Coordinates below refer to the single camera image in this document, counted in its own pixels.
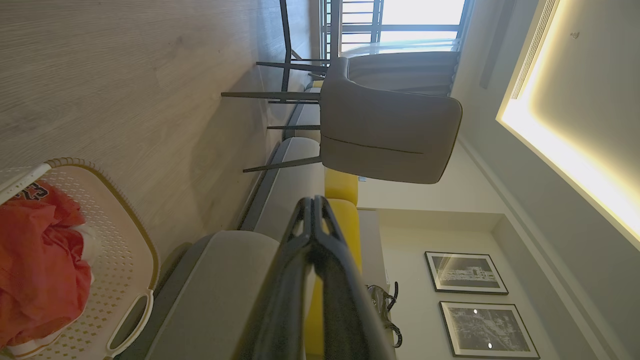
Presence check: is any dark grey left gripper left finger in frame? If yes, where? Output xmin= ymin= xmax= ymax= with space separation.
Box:
xmin=238 ymin=196 xmax=318 ymax=360

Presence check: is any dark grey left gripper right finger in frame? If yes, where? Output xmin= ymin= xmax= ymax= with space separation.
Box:
xmin=312 ymin=196 xmax=397 ymax=360

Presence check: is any white perforated laundry basket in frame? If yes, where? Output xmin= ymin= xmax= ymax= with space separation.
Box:
xmin=0 ymin=157 xmax=160 ymax=360

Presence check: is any black handbag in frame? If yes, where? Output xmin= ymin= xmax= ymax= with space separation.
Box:
xmin=366 ymin=281 xmax=404 ymax=349

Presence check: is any grey fabric sofa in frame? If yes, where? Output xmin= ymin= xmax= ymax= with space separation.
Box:
xmin=117 ymin=80 xmax=327 ymax=360

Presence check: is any large yellow cushion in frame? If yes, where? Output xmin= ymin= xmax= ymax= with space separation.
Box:
xmin=304 ymin=198 xmax=364 ymax=360

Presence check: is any framed building picture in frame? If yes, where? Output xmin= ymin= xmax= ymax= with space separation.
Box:
xmin=424 ymin=251 xmax=510 ymax=296

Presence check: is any framed city map picture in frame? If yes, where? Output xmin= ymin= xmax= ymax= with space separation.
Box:
xmin=439 ymin=301 xmax=541 ymax=360

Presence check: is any grey chair with black legs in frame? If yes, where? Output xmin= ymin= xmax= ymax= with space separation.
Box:
xmin=256 ymin=50 xmax=461 ymax=99
xmin=221 ymin=56 xmax=464 ymax=185

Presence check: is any red jersey garment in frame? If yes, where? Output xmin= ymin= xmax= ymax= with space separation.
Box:
xmin=0 ymin=180 xmax=94 ymax=349

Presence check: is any glass table with black legs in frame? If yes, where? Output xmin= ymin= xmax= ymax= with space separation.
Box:
xmin=268 ymin=0 xmax=463 ymax=105

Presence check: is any black window railing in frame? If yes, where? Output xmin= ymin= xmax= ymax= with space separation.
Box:
xmin=320 ymin=0 xmax=472 ymax=55

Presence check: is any ceiling air vent grille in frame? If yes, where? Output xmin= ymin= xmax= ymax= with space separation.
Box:
xmin=509 ymin=0 xmax=559 ymax=101

